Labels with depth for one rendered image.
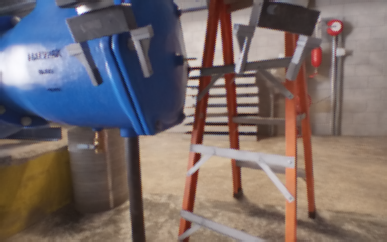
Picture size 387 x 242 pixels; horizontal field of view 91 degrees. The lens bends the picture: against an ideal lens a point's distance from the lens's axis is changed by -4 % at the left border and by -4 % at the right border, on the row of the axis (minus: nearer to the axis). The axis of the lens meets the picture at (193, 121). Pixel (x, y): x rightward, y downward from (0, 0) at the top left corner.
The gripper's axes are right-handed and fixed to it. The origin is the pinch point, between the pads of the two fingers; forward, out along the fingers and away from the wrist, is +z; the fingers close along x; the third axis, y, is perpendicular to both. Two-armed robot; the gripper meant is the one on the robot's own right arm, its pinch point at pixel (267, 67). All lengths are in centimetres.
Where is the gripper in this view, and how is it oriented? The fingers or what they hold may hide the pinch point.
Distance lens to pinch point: 51.0
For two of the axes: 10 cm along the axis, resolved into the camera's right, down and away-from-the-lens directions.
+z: -1.4, 8.7, 4.8
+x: 9.8, 0.7, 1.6
